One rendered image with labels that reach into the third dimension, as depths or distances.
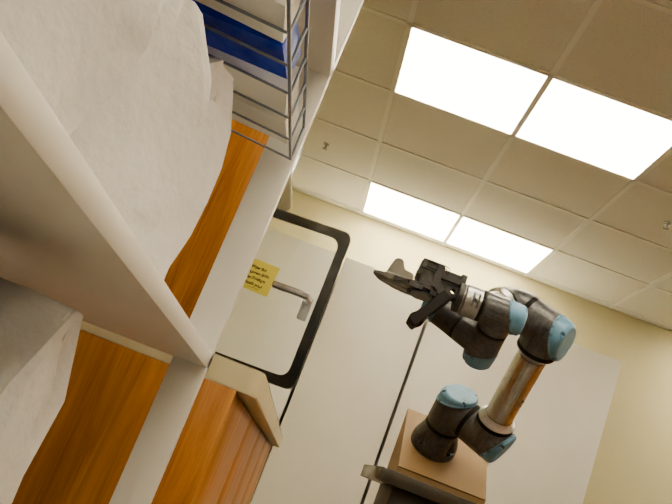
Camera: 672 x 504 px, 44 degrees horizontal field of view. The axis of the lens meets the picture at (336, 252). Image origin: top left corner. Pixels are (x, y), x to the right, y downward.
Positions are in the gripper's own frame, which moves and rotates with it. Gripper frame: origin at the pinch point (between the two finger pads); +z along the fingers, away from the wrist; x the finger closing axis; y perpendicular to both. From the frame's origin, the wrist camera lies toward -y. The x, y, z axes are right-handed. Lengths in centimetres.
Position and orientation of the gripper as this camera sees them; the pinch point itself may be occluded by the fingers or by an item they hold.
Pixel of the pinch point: (377, 276)
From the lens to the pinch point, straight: 191.7
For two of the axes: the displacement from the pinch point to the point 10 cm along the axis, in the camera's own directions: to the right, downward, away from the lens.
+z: -9.3, -3.5, 0.5
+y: 3.5, -9.0, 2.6
